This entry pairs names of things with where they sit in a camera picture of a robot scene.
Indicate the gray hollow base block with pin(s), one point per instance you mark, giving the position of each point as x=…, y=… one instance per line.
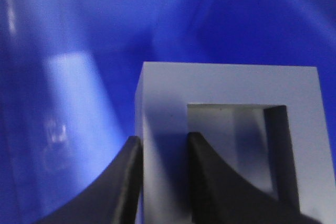
x=266, y=122

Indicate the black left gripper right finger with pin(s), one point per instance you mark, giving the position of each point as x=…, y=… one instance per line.
x=218, y=194

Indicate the blue target bin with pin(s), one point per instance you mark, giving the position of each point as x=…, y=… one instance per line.
x=69, y=71

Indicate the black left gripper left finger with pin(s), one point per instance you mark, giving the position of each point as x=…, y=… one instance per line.
x=113, y=196

